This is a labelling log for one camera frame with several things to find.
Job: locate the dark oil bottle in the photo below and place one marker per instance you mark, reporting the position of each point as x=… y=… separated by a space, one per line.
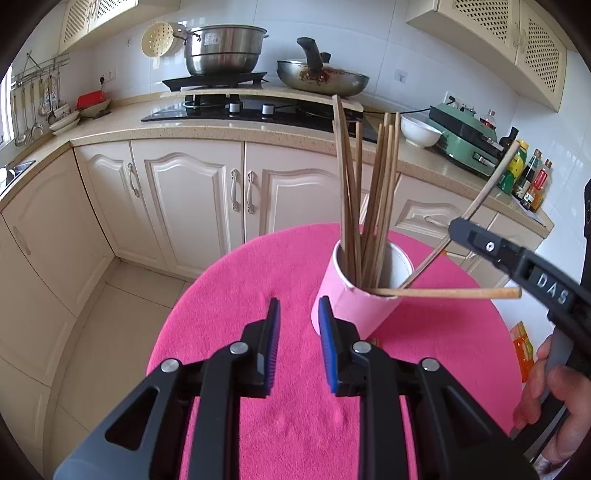
x=508 y=145

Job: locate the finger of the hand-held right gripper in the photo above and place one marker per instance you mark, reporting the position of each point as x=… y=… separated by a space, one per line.
x=489 y=247

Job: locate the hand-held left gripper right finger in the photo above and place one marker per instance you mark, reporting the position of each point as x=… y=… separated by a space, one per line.
x=327 y=341

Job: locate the white ceramic bowl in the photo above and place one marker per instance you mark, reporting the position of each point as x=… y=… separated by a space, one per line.
x=418 y=134

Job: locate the green electric cooker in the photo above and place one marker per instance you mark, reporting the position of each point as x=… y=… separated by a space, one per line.
x=461 y=143

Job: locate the person's right hand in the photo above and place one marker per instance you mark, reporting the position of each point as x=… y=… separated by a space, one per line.
x=565 y=387

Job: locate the orange packet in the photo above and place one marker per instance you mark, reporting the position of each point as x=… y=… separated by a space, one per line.
x=524 y=350

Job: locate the stack of white bowls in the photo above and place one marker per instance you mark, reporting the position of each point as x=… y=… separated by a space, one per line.
x=64 y=122

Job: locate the black glass gas stove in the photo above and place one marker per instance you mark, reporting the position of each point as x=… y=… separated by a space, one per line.
x=207 y=115

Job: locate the pink round table cloth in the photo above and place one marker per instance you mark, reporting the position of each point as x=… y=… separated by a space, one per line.
x=258 y=277

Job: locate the dark sauce bottle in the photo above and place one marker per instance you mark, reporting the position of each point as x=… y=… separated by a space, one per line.
x=526 y=177

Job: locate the pink paper cup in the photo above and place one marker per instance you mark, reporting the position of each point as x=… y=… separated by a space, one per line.
x=337 y=295

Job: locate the green bottle with yellow cap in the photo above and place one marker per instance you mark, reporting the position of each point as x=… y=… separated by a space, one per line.
x=513 y=173

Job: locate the white wall outlet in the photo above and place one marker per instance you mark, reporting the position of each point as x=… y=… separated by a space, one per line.
x=401 y=75

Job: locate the black induction cooker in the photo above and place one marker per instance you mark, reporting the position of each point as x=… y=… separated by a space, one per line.
x=212 y=82

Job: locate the steel sink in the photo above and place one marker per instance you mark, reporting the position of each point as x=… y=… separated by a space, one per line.
x=14 y=173

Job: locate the hanging metal kitchen utensils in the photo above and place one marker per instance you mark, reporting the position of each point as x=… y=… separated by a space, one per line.
x=32 y=115

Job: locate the cream plastic colander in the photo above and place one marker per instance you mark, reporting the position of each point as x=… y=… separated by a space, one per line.
x=157 y=40

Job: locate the bundle of wooden chopsticks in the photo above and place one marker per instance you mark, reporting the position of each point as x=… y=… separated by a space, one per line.
x=347 y=184

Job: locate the red box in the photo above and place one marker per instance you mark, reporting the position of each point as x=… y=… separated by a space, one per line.
x=92 y=100

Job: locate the stainless steel stock pot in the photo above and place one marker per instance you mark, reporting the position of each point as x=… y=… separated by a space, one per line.
x=221 y=50

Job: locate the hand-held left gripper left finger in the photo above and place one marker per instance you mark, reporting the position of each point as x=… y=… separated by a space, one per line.
x=273 y=341

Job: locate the red sauce bottle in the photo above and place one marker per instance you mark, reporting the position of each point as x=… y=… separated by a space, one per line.
x=540 y=187

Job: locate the wall outlet with black plug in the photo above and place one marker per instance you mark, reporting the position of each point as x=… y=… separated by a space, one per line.
x=107 y=77

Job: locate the metal utensil rack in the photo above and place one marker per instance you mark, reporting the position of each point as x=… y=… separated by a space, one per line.
x=39 y=69

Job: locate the cream lattice wall cabinet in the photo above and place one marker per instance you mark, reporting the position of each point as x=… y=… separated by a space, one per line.
x=508 y=37
x=92 y=18

